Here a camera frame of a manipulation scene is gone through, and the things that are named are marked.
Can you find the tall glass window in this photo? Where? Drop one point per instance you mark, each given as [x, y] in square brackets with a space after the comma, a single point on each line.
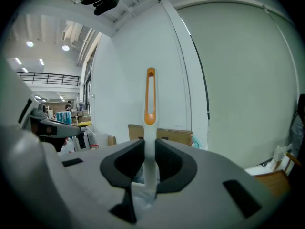
[89, 80]

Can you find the teal spray bottle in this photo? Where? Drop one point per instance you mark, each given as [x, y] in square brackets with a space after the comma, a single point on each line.
[197, 142]

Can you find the wide white roller blind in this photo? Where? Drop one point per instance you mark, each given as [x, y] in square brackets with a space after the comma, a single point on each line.
[238, 80]

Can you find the round ceiling light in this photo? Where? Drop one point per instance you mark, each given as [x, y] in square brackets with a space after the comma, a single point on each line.
[65, 47]
[29, 44]

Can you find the large cardboard sheet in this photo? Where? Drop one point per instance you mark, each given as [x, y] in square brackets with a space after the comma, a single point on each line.
[171, 135]

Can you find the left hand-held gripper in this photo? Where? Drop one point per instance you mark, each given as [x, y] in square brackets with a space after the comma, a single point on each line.
[26, 113]

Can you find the white plastic bag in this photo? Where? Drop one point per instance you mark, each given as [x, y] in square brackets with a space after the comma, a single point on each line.
[68, 145]

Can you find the wooden cart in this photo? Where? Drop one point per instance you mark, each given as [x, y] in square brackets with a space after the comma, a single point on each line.
[274, 180]

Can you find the stack of cardboard boxes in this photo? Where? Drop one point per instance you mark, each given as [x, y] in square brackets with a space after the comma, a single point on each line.
[82, 114]

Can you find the black mezzanine railing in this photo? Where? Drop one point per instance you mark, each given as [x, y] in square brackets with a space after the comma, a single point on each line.
[47, 79]

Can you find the white foam pieces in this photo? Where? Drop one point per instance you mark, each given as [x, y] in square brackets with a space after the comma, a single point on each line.
[269, 162]

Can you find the yellow hand cart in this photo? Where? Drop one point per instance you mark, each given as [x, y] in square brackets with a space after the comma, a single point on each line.
[84, 123]

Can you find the narrow white roller blind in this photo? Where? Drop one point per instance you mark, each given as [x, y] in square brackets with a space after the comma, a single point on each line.
[287, 46]

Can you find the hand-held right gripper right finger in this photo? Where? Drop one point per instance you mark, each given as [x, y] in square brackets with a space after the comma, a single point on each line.
[202, 199]

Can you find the white and orange spatula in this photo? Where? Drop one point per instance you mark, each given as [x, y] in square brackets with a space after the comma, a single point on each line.
[150, 132]

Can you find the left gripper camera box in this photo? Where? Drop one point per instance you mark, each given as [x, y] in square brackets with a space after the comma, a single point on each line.
[40, 111]

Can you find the blue wrapped package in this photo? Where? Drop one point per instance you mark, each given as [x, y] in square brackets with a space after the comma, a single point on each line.
[64, 117]

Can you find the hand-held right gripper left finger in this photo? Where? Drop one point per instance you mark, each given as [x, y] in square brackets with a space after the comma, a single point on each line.
[90, 187]

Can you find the black head-worn camera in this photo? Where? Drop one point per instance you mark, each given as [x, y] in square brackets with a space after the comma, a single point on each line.
[106, 6]

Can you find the small cardboard piece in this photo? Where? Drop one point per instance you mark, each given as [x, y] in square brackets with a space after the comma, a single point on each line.
[111, 140]

